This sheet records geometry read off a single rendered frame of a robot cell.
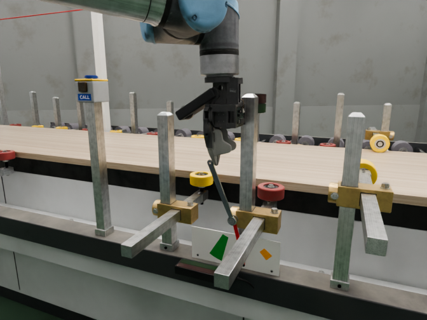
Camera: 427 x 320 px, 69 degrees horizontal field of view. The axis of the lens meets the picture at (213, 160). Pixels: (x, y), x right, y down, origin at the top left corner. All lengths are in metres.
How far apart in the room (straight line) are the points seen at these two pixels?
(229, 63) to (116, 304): 1.25
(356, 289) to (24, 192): 1.48
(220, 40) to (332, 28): 4.84
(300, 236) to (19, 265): 1.49
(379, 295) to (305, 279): 0.18
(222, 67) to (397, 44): 5.61
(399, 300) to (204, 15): 0.77
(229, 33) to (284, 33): 4.28
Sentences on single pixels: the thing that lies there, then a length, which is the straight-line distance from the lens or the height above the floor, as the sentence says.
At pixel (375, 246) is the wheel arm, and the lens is 0.58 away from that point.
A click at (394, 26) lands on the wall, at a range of 6.20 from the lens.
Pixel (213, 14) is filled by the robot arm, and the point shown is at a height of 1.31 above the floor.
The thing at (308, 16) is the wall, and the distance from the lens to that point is 5.33.
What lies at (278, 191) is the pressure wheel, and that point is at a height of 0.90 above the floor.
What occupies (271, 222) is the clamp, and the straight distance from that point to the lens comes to 0.84.
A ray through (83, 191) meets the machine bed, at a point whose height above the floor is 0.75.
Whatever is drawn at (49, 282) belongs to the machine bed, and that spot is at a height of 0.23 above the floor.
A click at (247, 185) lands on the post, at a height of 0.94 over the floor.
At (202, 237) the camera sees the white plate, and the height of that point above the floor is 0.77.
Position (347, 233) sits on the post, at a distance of 0.84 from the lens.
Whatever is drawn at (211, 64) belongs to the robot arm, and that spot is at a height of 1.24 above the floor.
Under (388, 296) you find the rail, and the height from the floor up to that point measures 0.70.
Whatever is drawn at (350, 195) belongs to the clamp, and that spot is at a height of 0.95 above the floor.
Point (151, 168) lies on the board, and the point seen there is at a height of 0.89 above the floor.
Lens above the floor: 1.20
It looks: 13 degrees down
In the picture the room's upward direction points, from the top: straight up
